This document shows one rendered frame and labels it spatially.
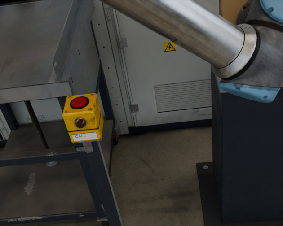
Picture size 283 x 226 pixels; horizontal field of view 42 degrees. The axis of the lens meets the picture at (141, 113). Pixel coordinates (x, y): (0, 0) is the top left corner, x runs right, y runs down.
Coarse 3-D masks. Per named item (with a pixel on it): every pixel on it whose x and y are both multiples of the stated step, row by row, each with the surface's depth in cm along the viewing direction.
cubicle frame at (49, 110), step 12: (96, 24) 173; (96, 36) 177; (108, 72) 190; (108, 84) 195; (12, 108) 204; (24, 108) 204; (36, 108) 204; (48, 108) 204; (60, 108) 204; (24, 120) 210; (48, 120) 210; (60, 120) 210; (120, 132) 217
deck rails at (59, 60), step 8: (80, 0) 156; (72, 8) 140; (80, 8) 153; (72, 16) 139; (64, 24) 127; (72, 24) 137; (64, 32) 125; (72, 32) 136; (64, 40) 124; (56, 48) 114; (64, 48) 123; (56, 56) 112; (64, 56) 122; (56, 64) 112; (64, 64) 119; (56, 72) 111; (48, 80) 113; (56, 80) 112
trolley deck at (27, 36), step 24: (48, 0) 165; (72, 0) 161; (0, 24) 152; (24, 24) 149; (48, 24) 146; (0, 48) 135; (24, 48) 132; (48, 48) 130; (72, 48) 127; (0, 72) 121; (24, 72) 119; (48, 72) 117; (72, 72) 117; (0, 96) 115; (24, 96) 115; (48, 96) 115
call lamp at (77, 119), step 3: (78, 117) 91; (81, 117) 91; (75, 120) 91; (78, 120) 90; (81, 120) 91; (84, 120) 91; (75, 123) 91; (78, 123) 90; (81, 123) 90; (84, 123) 91; (87, 123) 92; (78, 126) 91; (81, 126) 91; (84, 126) 92
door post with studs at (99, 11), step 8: (96, 0) 166; (96, 8) 169; (96, 16) 171; (104, 24) 174; (104, 32) 176; (104, 40) 179; (104, 48) 182; (112, 56) 185; (112, 64) 187; (112, 72) 190; (112, 80) 193; (112, 88) 197; (120, 96) 200; (120, 104) 204; (120, 112) 207; (120, 120) 211; (120, 128) 214
